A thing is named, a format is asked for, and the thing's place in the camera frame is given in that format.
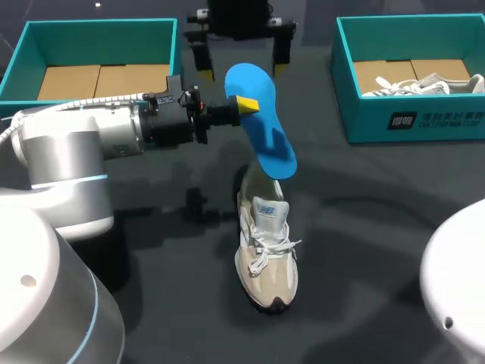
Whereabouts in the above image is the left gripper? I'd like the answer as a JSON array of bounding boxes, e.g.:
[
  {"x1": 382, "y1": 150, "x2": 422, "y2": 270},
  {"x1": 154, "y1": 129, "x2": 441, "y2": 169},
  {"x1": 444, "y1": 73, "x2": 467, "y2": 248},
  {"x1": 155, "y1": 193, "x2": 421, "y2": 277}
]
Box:
[{"x1": 145, "y1": 75, "x2": 261, "y2": 149}]

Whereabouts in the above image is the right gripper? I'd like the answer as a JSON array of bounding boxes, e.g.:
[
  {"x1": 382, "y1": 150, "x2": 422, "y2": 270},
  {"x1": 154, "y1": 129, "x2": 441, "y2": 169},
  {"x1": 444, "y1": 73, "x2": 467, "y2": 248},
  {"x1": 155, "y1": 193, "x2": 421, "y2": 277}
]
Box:
[{"x1": 183, "y1": 0, "x2": 297, "y2": 83}]

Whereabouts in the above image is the blue insole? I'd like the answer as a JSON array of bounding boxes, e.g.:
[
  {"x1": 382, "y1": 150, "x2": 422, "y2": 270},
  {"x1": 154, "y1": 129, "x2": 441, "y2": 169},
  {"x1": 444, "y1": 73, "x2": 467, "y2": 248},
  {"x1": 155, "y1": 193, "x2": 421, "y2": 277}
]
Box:
[{"x1": 224, "y1": 62, "x2": 298, "y2": 184}]

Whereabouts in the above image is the beige and white shoe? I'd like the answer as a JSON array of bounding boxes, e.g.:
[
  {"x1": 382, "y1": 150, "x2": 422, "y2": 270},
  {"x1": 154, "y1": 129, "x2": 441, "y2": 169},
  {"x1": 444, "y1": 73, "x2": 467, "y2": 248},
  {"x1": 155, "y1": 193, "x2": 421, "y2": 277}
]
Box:
[{"x1": 233, "y1": 160, "x2": 304, "y2": 314}]

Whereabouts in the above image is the grey and white shoe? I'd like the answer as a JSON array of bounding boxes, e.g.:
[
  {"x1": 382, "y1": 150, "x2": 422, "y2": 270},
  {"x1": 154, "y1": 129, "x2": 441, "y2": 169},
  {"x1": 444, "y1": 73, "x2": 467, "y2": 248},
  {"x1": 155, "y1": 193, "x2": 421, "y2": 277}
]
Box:
[{"x1": 359, "y1": 73, "x2": 485, "y2": 98}]

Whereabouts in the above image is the teal box with print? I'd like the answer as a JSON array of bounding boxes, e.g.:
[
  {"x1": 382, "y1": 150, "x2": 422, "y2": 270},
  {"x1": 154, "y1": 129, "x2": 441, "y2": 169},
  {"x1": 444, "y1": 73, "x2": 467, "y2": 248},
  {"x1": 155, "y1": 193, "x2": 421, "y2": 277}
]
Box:
[{"x1": 330, "y1": 13, "x2": 485, "y2": 145}]

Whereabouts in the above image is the white cable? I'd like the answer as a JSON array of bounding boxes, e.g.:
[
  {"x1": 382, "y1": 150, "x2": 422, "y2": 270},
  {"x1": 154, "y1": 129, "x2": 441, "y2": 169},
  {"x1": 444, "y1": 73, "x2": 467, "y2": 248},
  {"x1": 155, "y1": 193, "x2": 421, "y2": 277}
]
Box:
[{"x1": 0, "y1": 91, "x2": 151, "y2": 148}]

